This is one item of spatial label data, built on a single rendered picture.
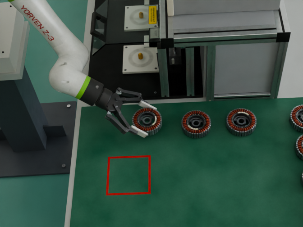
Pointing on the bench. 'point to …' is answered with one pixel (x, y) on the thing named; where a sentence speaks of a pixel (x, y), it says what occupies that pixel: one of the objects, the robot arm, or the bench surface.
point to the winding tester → (218, 6)
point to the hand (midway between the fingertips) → (146, 120)
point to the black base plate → (174, 76)
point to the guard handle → (94, 24)
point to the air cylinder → (175, 56)
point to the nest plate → (127, 68)
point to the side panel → (245, 70)
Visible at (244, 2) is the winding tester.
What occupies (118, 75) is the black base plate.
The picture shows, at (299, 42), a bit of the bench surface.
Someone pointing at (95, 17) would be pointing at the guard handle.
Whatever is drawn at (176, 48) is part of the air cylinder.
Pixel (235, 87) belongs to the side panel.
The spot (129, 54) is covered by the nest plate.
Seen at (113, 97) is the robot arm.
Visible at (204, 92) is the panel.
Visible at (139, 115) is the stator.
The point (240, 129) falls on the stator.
